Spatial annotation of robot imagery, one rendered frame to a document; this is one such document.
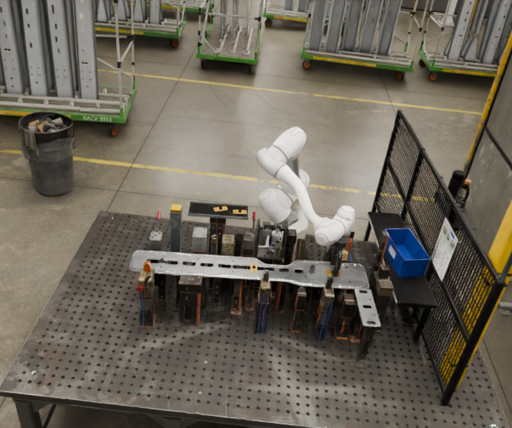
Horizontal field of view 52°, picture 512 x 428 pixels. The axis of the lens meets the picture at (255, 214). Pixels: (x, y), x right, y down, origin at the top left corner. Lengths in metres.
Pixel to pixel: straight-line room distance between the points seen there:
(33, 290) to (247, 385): 2.22
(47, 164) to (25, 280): 1.29
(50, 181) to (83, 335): 2.64
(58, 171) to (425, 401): 3.91
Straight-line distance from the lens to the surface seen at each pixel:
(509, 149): 4.98
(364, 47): 9.89
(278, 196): 3.57
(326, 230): 2.75
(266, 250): 3.28
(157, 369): 2.94
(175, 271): 3.03
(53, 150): 5.32
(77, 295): 3.38
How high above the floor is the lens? 2.97
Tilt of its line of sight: 34 degrees down
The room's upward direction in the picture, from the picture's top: 6 degrees clockwise
